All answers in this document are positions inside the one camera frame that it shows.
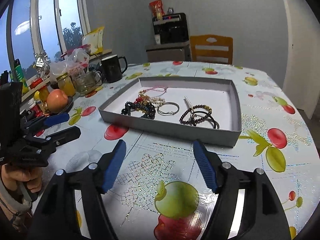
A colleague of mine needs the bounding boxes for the dark purple bead bracelet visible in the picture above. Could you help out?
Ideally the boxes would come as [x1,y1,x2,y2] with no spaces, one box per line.
[179,104,213,126]

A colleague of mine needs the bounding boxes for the red apple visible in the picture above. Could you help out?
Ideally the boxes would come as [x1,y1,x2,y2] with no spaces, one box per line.
[47,89,68,113]

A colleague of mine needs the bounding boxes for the red and gold charm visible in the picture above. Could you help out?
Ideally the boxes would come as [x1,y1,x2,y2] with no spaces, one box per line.
[135,95,148,104]

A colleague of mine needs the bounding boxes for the green bottle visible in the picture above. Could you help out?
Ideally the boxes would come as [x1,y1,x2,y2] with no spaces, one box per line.
[14,59,29,95]

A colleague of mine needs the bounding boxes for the grey cabinet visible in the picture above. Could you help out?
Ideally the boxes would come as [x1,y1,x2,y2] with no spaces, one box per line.
[145,41,192,62]

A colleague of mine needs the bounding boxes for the black hair tie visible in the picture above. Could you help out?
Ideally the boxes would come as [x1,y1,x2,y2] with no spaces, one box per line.
[189,112,221,130]

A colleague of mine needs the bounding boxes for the clear plastic bag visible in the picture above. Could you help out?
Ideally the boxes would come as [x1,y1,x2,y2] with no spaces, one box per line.
[49,48,89,77]

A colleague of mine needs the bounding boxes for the grey cardboard tray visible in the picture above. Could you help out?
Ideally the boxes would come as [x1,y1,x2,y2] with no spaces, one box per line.
[99,76,241,147]

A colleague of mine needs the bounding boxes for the red snack bag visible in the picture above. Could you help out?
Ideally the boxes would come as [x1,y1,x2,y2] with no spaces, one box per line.
[149,0,165,20]

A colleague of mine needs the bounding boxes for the black water dispenser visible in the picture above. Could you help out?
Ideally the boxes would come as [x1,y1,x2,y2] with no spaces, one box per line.
[152,12,189,44]

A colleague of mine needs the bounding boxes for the white paper cup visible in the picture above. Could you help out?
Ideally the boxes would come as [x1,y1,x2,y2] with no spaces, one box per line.
[154,34,161,45]

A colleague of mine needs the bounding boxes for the white door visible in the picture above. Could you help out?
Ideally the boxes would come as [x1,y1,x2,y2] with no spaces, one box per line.
[283,0,319,119]

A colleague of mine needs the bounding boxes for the glass jar yellow contents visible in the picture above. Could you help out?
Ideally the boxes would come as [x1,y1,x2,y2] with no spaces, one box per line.
[56,73,76,96]

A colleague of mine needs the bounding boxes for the silver bangle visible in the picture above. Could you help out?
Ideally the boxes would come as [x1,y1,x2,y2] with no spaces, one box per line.
[157,102,180,116]

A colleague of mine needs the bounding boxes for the pearl hair clip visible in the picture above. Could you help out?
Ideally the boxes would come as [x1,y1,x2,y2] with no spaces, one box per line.
[184,96,193,108]

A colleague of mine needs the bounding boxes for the large black bead bracelet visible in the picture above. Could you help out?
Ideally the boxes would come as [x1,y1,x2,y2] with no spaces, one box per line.
[120,100,157,120]

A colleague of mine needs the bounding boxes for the yellow snack bag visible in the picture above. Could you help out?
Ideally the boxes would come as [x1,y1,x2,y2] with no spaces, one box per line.
[82,26,105,55]

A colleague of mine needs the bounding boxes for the dark blue beaded bracelet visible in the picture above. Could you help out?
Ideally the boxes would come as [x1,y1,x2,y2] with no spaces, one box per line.
[130,100,156,118]

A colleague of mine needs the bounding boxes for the person's left hand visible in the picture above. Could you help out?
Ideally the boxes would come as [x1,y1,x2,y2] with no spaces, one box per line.
[1,164,42,193]

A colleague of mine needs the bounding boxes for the black plate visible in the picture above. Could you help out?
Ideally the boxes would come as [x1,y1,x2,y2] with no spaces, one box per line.
[38,96,74,116]

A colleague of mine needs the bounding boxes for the black mug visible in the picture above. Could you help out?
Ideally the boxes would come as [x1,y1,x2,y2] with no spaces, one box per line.
[101,55,128,83]

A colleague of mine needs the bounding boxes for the gold pearl ring bracelet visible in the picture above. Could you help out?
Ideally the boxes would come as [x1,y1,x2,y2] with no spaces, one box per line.
[147,96,166,107]

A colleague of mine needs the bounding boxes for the wooden chair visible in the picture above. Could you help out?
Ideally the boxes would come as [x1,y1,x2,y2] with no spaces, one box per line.
[189,34,233,64]

